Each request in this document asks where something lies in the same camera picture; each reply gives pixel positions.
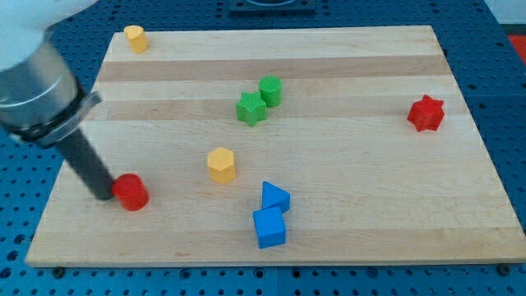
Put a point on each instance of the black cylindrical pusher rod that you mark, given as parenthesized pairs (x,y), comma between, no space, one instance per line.
(84,160)

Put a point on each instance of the red cylinder block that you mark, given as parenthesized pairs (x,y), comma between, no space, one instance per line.
(130,192)

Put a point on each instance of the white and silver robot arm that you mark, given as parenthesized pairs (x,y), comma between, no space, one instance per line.
(42,102)

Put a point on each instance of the yellow hexagon block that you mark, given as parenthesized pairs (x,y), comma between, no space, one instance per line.
(221,165)

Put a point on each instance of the green star block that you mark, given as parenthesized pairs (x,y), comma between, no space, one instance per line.
(251,108)

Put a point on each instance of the red star block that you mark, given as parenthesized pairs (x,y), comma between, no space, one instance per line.
(426,114)

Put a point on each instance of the blue triangle block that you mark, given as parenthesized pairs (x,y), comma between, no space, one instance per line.
(274,196)

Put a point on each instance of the green cylinder block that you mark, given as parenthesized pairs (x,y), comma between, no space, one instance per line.
(271,88)

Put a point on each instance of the blue cube block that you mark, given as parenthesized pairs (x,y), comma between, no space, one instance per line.
(270,227)

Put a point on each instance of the light wooden board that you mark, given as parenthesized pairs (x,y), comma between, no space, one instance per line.
(366,187)

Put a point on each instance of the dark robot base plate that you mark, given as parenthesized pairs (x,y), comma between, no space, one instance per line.
(251,7)

